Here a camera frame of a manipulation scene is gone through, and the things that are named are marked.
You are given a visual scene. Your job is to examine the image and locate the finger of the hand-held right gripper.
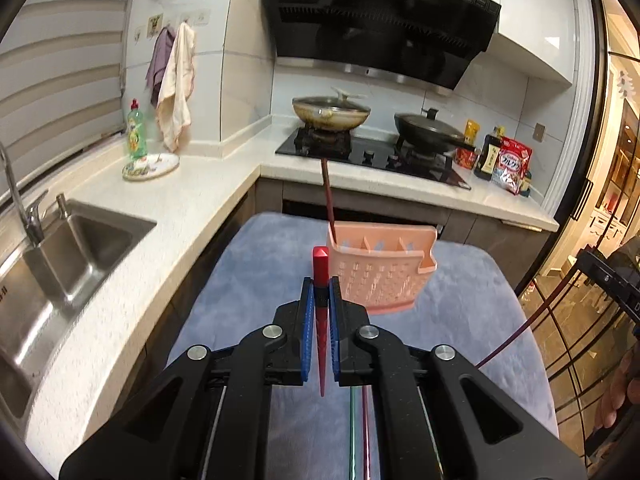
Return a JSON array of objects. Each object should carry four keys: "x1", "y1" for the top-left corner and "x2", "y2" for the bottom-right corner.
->
[{"x1": 576, "y1": 250, "x2": 640, "y2": 313}]

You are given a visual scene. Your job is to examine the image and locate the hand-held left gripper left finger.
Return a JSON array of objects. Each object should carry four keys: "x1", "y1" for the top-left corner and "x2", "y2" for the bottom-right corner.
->
[{"x1": 59, "y1": 277, "x2": 316, "y2": 480}]

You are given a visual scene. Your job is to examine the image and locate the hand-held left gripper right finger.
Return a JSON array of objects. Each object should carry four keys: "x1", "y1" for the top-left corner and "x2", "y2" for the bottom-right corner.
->
[{"x1": 329, "y1": 277, "x2": 586, "y2": 480}]

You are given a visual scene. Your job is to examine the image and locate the pink perforated utensil holder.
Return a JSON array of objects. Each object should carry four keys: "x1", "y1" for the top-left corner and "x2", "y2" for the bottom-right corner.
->
[{"x1": 326, "y1": 224, "x2": 439, "y2": 317}]

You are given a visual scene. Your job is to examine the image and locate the pink patterned chopstick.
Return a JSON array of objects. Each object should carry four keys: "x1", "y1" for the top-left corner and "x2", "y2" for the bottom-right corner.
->
[{"x1": 360, "y1": 387, "x2": 374, "y2": 480}]

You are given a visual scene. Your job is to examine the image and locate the person's right hand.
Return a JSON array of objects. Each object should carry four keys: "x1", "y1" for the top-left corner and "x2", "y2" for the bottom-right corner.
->
[{"x1": 597, "y1": 347, "x2": 640, "y2": 431}]

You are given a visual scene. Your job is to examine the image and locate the blue-grey plush blanket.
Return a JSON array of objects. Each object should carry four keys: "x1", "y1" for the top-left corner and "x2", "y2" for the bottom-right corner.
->
[{"x1": 167, "y1": 211, "x2": 560, "y2": 480}]

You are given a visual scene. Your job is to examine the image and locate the brown base cabinet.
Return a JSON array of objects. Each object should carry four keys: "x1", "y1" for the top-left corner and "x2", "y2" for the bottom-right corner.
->
[{"x1": 252, "y1": 177, "x2": 551, "y2": 261}]

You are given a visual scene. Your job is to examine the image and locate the glass sliding door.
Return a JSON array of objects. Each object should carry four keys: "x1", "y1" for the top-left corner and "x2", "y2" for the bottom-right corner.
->
[{"x1": 520, "y1": 0, "x2": 640, "y2": 461}]

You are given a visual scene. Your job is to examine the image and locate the red and white cereal bag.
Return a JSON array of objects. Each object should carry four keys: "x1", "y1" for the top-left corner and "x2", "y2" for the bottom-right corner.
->
[{"x1": 491, "y1": 136, "x2": 534, "y2": 196}]

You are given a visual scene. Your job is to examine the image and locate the dark soy sauce bottle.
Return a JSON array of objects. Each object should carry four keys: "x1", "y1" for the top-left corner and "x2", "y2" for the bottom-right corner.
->
[{"x1": 474, "y1": 126, "x2": 502, "y2": 181}]

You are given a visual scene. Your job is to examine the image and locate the black gas stove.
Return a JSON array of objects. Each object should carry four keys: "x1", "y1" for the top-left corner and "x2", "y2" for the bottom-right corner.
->
[{"x1": 274, "y1": 126, "x2": 472, "y2": 191}]

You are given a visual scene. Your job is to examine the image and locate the beige wok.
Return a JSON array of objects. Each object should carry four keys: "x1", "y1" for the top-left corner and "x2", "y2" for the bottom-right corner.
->
[{"x1": 292, "y1": 102, "x2": 372, "y2": 132}]

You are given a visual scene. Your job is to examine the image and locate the black wok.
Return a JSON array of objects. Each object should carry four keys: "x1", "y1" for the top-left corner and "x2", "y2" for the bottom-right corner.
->
[{"x1": 394, "y1": 115, "x2": 478, "y2": 153}]

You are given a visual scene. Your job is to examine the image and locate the patterned plate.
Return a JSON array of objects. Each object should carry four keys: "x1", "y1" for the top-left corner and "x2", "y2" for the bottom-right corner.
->
[{"x1": 122, "y1": 152, "x2": 180, "y2": 181}]

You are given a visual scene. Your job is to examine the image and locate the black wok lid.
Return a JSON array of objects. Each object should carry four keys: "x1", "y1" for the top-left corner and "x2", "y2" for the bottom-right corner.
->
[{"x1": 395, "y1": 107, "x2": 466, "y2": 136}]

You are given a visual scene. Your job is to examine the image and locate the glass wok lid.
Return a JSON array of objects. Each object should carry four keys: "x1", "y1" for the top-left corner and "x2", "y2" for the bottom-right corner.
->
[{"x1": 293, "y1": 87, "x2": 372, "y2": 116}]

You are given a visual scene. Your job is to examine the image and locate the stainless steel sink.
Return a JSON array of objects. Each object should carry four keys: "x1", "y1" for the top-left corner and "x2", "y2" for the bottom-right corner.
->
[{"x1": 0, "y1": 199, "x2": 157, "y2": 421}]

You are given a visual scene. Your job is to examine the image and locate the green dish soap bottle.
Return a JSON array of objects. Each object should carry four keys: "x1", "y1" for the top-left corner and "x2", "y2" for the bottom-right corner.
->
[{"x1": 126, "y1": 98, "x2": 149, "y2": 162}]

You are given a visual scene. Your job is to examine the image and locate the white upper cabinet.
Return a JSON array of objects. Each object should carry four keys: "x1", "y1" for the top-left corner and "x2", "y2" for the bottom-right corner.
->
[{"x1": 492, "y1": 0, "x2": 576, "y2": 86}]

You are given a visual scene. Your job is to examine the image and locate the cream towel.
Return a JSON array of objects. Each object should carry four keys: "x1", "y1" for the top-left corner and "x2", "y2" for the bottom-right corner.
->
[{"x1": 156, "y1": 22, "x2": 197, "y2": 153}]

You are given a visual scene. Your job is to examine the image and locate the chrome faucet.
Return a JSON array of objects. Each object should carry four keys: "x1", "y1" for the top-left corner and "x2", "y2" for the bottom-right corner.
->
[{"x1": 0, "y1": 142, "x2": 49, "y2": 247}]

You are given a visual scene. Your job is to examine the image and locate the purple towel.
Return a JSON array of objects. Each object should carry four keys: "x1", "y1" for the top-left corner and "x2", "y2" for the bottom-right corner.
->
[{"x1": 145, "y1": 25, "x2": 177, "y2": 108}]

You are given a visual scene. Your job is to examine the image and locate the black range hood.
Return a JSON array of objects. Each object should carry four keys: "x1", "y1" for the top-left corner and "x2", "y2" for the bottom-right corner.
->
[{"x1": 260, "y1": 0, "x2": 502, "y2": 92}]

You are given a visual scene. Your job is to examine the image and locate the white window blind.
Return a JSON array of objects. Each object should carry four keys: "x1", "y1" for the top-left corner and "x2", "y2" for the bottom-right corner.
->
[{"x1": 0, "y1": 0, "x2": 138, "y2": 201}]

